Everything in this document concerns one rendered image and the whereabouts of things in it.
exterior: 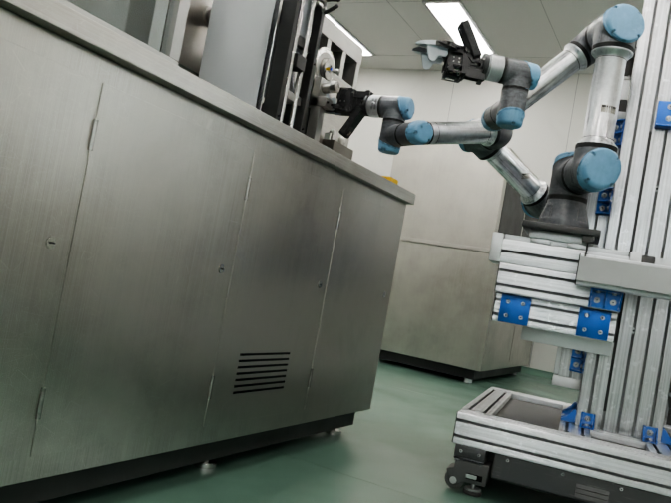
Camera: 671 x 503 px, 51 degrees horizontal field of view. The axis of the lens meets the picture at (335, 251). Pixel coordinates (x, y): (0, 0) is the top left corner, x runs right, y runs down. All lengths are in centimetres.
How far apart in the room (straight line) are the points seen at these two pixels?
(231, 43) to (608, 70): 112
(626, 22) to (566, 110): 475
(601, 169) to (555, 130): 482
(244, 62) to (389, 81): 540
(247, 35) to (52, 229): 116
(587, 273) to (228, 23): 131
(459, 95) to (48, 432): 627
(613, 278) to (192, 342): 114
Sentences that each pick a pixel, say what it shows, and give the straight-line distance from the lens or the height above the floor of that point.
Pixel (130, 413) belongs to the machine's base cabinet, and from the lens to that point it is 153.
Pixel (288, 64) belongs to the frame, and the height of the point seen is 112.
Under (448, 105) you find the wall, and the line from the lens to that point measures 726.
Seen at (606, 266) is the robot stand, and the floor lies 71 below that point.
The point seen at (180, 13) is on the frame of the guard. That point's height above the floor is 103.
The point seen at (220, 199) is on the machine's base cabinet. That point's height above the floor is 68.
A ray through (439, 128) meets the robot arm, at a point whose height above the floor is 108.
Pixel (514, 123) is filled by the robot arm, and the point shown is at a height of 107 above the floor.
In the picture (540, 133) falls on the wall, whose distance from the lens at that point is 695.
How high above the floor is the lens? 55
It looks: 2 degrees up
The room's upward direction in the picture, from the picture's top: 10 degrees clockwise
